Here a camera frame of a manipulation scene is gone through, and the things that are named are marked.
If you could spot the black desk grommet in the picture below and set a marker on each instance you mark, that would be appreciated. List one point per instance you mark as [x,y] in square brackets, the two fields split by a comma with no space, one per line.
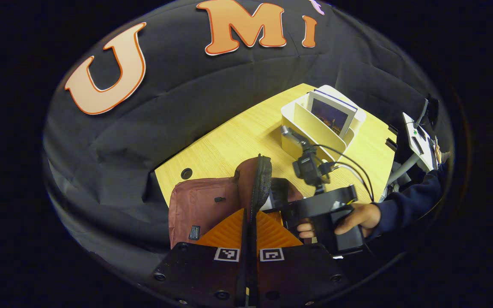
[186,173]

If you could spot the maroon schoolbag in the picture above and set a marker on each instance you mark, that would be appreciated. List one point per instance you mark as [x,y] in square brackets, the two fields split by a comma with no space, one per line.
[199,205]

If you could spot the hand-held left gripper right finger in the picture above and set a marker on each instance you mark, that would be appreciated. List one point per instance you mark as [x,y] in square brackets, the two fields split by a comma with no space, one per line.
[298,273]

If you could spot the cream white bookshelf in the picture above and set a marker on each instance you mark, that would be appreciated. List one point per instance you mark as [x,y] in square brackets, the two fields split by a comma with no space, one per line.
[304,128]

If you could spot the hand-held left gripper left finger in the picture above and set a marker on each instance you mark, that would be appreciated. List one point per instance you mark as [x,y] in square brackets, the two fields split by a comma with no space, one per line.
[199,273]

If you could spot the grey stand pole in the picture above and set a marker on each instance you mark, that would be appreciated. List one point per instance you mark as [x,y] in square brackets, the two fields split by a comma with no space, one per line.
[402,169]

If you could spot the black clip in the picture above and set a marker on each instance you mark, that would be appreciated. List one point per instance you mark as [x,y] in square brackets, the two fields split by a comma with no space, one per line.
[392,128]
[391,144]

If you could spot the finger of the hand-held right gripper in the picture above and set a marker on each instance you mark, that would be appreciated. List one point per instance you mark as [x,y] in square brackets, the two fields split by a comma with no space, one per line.
[280,190]

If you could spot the white device on stand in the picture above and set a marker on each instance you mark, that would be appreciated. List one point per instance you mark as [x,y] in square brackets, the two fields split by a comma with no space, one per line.
[417,141]

